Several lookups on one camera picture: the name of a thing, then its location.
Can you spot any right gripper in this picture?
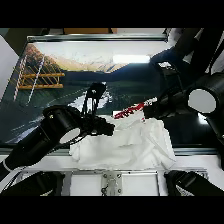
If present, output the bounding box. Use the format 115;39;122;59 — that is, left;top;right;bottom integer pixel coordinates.
143;94;172;120

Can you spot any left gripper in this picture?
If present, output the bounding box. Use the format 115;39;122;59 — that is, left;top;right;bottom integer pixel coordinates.
87;115;116;137

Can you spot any red clothes hanger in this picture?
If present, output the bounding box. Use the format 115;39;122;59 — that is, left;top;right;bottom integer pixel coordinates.
113;97;158;120

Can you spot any white garment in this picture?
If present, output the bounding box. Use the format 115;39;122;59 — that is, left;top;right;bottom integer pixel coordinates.
69;114;177;171

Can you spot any black garment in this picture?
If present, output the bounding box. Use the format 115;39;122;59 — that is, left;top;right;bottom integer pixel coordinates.
191;27;224;77
171;27;203;59

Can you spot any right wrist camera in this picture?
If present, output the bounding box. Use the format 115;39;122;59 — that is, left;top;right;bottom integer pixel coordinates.
155;60;183;99

